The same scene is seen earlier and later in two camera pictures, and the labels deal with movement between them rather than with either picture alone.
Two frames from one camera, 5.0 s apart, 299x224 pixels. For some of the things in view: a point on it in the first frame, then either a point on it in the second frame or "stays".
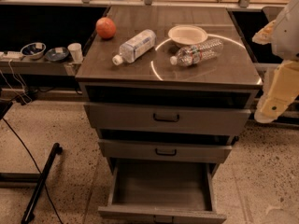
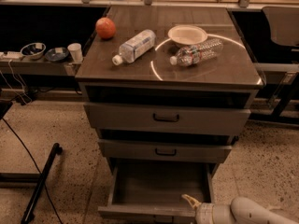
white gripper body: x=287 y=35 to x=204 y=213
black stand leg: x=28 y=214 stays
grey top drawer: x=184 y=118 stays
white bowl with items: x=33 y=50 stays
